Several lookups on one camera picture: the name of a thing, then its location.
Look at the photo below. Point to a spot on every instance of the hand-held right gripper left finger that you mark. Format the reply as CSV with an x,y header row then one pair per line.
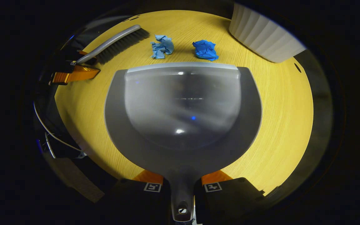
x,y
136,200

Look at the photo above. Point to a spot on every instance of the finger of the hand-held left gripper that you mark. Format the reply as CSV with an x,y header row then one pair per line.
x,y
77,74
73,61

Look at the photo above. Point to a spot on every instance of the black backdrop cloth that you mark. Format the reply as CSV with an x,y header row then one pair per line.
x,y
320,103

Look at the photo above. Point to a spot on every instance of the small grey broom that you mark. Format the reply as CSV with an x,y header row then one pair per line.
x,y
120,40

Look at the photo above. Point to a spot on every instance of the grey fabric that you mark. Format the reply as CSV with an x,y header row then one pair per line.
x,y
77,178

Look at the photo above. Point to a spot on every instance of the white ribbed garbage bin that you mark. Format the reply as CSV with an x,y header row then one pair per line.
x,y
261,34

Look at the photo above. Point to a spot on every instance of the grey plastic dustpan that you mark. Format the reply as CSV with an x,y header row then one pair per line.
x,y
183,150

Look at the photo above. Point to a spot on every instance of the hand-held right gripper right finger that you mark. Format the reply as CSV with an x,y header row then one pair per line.
x,y
227,200

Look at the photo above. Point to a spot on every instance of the pale blue paper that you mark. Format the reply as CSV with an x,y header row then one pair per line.
x,y
162,47

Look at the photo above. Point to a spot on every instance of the bright blue paper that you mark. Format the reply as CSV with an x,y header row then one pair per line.
x,y
205,50

